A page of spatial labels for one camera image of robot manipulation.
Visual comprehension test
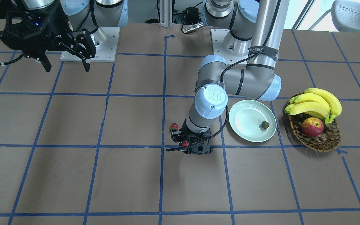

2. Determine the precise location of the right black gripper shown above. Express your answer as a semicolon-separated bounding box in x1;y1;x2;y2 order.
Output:
0;3;96;72

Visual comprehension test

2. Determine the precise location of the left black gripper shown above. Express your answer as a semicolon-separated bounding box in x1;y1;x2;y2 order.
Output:
170;124;213;155

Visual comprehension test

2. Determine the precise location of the strawberry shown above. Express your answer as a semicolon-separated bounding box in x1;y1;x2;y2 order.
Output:
169;123;179;131
181;141;189;147
260;121;270;130

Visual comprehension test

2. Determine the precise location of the strawberry top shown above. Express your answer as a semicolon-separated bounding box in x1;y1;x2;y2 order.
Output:
260;121;270;130

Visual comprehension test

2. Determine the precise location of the strawberry bottom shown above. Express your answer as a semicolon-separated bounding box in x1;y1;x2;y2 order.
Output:
181;141;189;147

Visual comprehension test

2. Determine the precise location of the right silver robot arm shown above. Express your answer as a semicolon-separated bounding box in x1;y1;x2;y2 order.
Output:
0;0;128;72

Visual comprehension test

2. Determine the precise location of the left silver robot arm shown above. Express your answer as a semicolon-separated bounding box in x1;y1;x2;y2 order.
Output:
167;0;290;155

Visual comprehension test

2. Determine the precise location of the light green plate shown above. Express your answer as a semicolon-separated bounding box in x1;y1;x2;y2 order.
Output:
229;100;277;143

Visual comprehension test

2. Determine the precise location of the red apple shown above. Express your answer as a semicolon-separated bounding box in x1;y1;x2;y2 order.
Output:
300;117;324;137

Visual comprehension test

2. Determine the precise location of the yellow banana bunch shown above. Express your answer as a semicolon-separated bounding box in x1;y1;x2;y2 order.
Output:
284;88;342;124

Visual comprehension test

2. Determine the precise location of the wicker basket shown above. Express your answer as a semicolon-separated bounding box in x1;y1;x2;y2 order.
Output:
287;93;342;153

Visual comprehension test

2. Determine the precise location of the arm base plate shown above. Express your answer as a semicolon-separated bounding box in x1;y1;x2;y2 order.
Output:
60;26;120;63
211;28;252;62

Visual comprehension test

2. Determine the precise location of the aluminium frame post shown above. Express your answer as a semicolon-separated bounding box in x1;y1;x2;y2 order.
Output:
158;0;173;29

